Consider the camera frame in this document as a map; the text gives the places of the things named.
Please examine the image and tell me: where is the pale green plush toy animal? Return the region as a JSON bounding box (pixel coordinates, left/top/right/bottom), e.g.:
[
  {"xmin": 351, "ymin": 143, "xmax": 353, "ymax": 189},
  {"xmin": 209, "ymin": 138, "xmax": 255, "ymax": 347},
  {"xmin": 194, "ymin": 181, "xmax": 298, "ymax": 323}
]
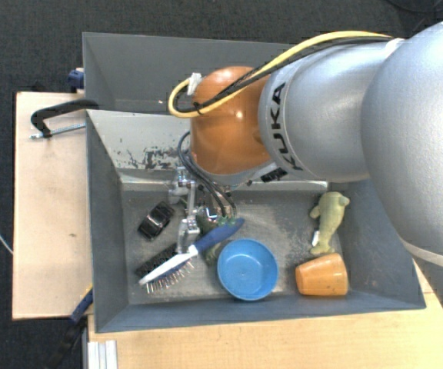
[{"xmin": 308, "ymin": 191, "xmax": 351, "ymax": 256}]

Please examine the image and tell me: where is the orange plastic cup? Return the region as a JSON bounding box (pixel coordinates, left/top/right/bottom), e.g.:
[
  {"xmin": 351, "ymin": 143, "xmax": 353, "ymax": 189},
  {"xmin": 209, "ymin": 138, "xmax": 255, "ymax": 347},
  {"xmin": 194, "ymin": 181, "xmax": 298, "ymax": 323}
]
[{"xmin": 295, "ymin": 252, "xmax": 350, "ymax": 298}]

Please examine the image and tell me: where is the grey metal bin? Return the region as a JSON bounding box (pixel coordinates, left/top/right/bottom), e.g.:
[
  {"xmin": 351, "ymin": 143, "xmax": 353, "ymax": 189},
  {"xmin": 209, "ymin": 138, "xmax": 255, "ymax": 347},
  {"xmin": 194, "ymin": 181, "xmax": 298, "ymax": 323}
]
[{"xmin": 82, "ymin": 32, "xmax": 427, "ymax": 334}]

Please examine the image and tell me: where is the black toy car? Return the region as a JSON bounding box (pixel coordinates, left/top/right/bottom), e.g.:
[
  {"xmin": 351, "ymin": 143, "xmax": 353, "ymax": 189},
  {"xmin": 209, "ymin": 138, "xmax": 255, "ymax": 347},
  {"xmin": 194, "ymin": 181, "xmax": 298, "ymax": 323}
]
[{"xmin": 137, "ymin": 201, "xmax": 176, "ymax": 241}]

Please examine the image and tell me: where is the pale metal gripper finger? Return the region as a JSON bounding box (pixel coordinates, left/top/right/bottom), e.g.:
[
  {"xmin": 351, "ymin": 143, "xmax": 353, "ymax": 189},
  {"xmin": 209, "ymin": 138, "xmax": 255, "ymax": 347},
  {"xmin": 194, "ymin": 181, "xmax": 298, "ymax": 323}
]
[{"xmin": 176, "ymin": 219, "xmax": 202, "ymax": 254}]

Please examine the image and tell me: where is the blue and white wire brush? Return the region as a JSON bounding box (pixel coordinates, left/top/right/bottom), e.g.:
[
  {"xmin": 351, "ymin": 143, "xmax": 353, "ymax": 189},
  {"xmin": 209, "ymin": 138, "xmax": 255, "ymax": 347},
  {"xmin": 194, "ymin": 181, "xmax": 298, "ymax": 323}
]
[{"xmin": 138, "ymin": 217, "xmax": 245, "ymax": 294}]

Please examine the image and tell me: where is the dark green lumpy toy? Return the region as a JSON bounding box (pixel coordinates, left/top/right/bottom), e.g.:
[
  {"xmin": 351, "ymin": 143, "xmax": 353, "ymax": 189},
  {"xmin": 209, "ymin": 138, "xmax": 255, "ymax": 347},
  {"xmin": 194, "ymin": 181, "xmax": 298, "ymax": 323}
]
[{"xmin": 195, "ymin": 217, "xmax": 225, "ymax": 267}]

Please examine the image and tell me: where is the blue plastic bowl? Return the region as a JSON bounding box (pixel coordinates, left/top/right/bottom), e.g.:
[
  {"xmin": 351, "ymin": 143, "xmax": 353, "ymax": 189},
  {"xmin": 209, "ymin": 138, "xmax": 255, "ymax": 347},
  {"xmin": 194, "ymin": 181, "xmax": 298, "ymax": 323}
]
[{"xmin": 216, "ymin": 238, "xmax": 280, "ymax": 302}]

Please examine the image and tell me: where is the pale wood flat board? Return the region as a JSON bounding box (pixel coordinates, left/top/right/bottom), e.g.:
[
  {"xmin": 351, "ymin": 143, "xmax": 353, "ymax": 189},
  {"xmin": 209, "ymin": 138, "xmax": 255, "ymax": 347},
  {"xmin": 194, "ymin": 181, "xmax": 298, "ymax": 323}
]
[{"xmin": 12, "ymin": 91, "xmax": 94, "ymax": 321}]

